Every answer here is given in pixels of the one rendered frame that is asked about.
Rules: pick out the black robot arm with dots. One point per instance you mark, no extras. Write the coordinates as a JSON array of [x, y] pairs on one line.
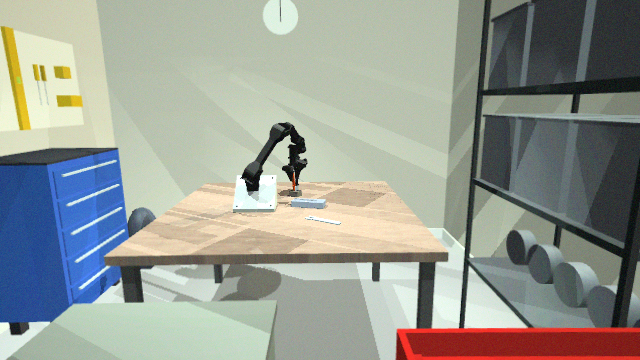
[[278, 132]]

